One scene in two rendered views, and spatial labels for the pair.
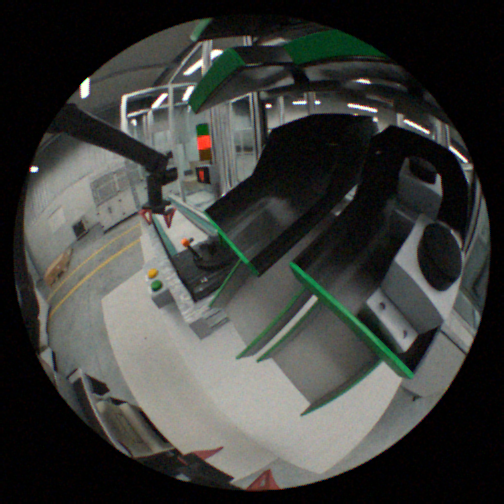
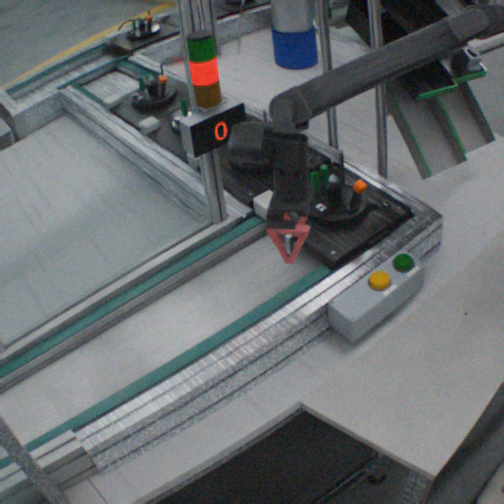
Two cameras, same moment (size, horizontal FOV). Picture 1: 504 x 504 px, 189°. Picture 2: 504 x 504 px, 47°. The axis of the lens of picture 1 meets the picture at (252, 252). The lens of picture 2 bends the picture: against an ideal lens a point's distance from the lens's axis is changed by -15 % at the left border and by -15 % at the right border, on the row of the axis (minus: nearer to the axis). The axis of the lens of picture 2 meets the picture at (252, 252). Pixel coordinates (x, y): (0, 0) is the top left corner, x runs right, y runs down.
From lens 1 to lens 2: 1.43 m
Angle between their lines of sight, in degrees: 64
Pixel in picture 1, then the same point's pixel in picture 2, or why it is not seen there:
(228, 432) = not seen: outside the picture
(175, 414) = not seen: outside the picture
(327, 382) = (474, 127)
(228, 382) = (476, 223)
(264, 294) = (423, 133)
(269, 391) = (476, 198)
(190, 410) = not seen: outside the picture
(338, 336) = (451, 109)
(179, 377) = (491, 261)
